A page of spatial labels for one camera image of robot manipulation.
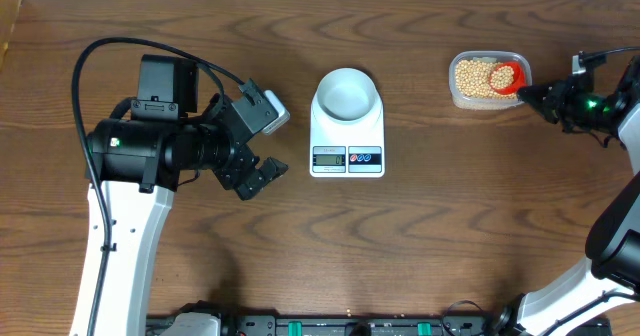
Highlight clear plastic container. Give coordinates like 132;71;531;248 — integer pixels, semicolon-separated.
449;51;532;110

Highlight white digital kitchen scale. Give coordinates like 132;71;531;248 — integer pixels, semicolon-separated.
309;95;386;178

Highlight pile of soybeans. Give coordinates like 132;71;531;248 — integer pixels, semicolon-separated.
454;60;516;100

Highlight soybeans in red scoop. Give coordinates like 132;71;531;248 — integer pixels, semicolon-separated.
489;65;515;91

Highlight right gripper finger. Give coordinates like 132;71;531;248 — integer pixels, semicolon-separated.
517;82;554;101
519;94;559;124

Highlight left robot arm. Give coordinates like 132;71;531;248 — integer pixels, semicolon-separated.
70;55;289;335

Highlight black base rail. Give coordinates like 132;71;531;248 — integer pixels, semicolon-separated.
147;300;612;336

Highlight red measuring scoop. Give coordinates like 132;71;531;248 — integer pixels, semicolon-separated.
489;61;526;95

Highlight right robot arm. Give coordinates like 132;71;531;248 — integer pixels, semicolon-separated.
488;51;639;335

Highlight left black cable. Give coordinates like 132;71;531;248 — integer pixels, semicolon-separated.
70;36;246;336

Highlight grey round bowl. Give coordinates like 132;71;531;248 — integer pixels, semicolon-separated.
315;68;381;122

